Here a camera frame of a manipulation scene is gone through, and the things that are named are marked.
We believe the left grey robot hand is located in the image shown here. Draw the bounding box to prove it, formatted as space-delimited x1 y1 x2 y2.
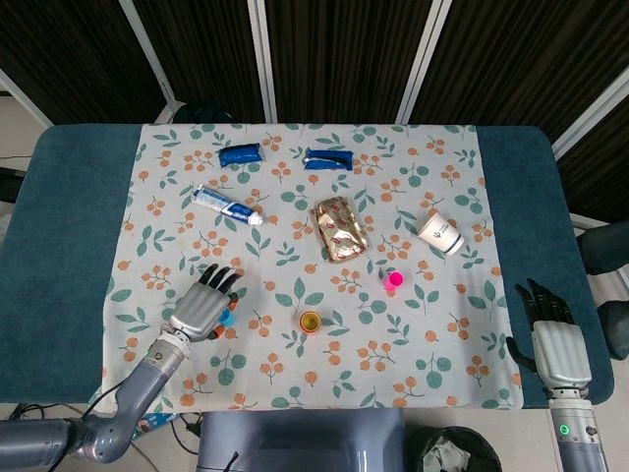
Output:
169 263 243 344

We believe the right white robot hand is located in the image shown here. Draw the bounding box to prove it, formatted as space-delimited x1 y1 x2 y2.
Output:
505 277 594 397

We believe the pink plastic cup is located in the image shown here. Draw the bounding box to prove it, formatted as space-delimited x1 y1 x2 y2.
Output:
378 269 406 297

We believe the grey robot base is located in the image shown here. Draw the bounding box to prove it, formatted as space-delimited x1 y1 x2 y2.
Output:
196 408 408 472

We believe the orange plastic cup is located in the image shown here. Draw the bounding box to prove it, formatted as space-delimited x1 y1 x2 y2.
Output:
299 310 323 335

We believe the white blue toothpaste tube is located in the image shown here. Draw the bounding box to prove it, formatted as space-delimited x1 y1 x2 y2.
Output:
191 184 264 227

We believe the dark teal rounded object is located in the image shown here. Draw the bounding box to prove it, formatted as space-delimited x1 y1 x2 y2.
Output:
575 220 629 360

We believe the blue patterned packet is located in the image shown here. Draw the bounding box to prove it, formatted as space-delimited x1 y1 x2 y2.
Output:
137 412 179 435

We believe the floral tablecloth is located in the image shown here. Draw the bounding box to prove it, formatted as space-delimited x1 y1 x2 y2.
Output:
87 122 523 413

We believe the black trash bin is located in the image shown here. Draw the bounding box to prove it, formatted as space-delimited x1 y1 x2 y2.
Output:
410 425 503 472

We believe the teal padded table cover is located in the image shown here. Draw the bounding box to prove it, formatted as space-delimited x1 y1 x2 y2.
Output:
0 123 615 409

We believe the gold foil snack packet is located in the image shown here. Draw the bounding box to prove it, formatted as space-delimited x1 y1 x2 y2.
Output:
309 196 371 266

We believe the plump blue snack packet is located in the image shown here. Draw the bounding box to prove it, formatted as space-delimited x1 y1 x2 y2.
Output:
217 143 267 168

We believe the white paper cup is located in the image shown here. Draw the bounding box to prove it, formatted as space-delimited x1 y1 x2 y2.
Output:
418 209 466 258

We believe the black rounded object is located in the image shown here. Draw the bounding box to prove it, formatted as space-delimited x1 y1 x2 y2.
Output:
172 102 237 125

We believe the flat blue snack packet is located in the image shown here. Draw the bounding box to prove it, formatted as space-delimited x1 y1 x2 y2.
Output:
301 146 354 172

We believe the black box beside table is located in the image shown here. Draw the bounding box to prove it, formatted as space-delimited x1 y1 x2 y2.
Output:
0 166 25 204

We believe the black floor cable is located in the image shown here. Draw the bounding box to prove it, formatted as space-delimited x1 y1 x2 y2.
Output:
169 412 203 440
7 402 65 425

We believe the dark screen panel white frame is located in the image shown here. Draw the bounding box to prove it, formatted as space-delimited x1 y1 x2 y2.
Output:
120 0 275 125
0 0 174 125
248 0 453 125
398 0 629 222

